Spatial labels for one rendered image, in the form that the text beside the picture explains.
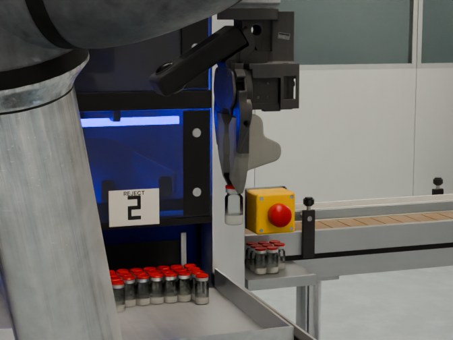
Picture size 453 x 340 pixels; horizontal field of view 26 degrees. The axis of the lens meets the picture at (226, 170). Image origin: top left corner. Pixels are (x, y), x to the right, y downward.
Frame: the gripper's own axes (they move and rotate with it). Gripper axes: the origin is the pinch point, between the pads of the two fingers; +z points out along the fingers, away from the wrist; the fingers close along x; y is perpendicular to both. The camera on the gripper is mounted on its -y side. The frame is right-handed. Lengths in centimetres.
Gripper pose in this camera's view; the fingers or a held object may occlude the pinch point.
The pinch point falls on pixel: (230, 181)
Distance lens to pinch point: 115.4
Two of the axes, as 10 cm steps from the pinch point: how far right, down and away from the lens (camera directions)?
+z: 0.0, 9.9, 1.5
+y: 9.5, -0.5, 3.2
